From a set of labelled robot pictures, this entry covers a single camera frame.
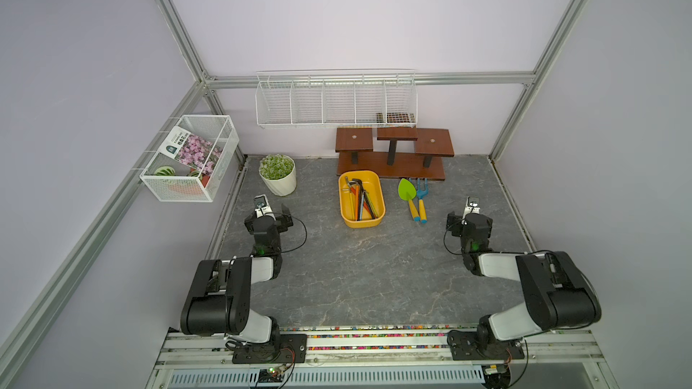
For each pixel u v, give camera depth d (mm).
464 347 738
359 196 1052
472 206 792
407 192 1084
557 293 453
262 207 770
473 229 720
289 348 723
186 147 739
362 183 1089
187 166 724
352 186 1089
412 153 1054
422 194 1084
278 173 992
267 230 683
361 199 1050
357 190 1080
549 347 753
